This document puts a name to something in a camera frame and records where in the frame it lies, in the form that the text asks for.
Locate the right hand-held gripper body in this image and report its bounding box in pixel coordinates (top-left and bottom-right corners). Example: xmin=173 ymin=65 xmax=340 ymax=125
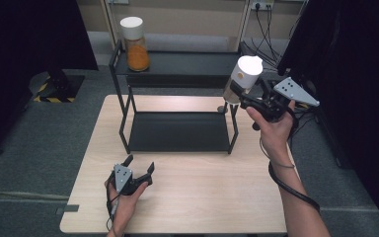
xmin=240 ymin=76 xmax=321 ymax=123

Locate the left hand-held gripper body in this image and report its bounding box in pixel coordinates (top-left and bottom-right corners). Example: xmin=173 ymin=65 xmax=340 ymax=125
xmin=113 ymin=163 xmax=146 ymax=197

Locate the glass jar with grey powder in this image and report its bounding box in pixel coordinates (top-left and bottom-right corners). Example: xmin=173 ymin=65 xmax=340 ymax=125
xmin=222 ymin=54 xmax=265 ymax=107

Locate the black metal shelf rack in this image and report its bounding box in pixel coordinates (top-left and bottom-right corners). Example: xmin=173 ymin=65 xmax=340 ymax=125
xmin=108 ymin=39 xmax=245 ymax=156

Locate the person's left hand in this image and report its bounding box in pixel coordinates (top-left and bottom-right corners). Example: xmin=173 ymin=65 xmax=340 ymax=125
xmin=104 ymin=179 xmax=150 ymax=230

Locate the person's right hand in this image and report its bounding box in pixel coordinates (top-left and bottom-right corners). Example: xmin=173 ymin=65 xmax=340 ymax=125
xmin=245 ymin=100 xmax=297 ymax=165

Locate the dark curtain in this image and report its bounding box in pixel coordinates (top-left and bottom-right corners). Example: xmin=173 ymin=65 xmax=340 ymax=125
xmin=276 ymin=0 xmax=379 ymax=233
xmin=0 ymin=0 xmax=100 ymax=160

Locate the stand base with hazard stripes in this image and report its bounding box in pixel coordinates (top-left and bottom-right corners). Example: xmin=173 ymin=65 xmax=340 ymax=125
xmin=29 ymin=70 xmax=87 ymax=104

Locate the glass jar with orange powder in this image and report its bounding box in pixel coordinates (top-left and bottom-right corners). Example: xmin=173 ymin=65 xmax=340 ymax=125
xmin=119 ymin=16 xmax=152 ymax=73

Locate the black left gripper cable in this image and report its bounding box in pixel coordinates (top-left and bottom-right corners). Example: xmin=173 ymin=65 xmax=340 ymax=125
xmin=105 ymin=172 xmax=121 ymax=233

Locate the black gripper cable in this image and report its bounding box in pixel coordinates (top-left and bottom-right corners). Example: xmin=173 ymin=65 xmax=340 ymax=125
xmin=105 ymin=172 xmax=121 ymax=233
xmin=267 ymin=102 xmax=322 ymax=213

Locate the black wall cable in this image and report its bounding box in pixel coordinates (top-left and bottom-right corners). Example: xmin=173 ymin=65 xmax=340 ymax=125
xmin=254 ymin=4 xmax=279 ymax=67
xmin=265 ymin=4 xmax=282 ymax=62

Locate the white metal frame post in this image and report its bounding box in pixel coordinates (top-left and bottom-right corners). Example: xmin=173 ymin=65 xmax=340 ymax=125
xmin=237 ymin=0 xmax=256 ymax=52
xmin=99 ymin=0 xmax=119 ymax=51

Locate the thin grey wrist cord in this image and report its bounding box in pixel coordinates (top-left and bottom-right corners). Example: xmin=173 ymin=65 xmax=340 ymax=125
xmin=259 ymin=137 xmax=296 ymax=170

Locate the white wall socket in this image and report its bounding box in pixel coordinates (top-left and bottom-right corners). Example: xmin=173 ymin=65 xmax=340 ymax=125
xmin=251 ymin=1 xmax=274 ymax=11

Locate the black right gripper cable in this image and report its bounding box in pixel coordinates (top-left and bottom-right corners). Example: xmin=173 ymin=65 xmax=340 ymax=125
xmin=267 ymin=102 xmax=322 ymax=213

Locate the grey floor cable cover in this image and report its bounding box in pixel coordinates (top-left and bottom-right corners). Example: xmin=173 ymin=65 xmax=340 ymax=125
xmin=320 ymin=204 xmax=379 ymax=213
xmin=0 ymin=190 xmax=71 ymax=202

